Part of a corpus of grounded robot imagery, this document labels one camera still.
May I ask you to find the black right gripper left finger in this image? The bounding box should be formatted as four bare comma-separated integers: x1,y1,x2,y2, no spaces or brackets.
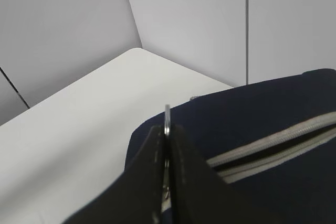
65,126,165,223

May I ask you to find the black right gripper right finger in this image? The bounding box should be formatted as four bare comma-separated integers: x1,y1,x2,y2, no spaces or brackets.
169,125,252,223

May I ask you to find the navy and white lunch bag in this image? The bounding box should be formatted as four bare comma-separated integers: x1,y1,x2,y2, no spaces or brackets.
124,69,335,223

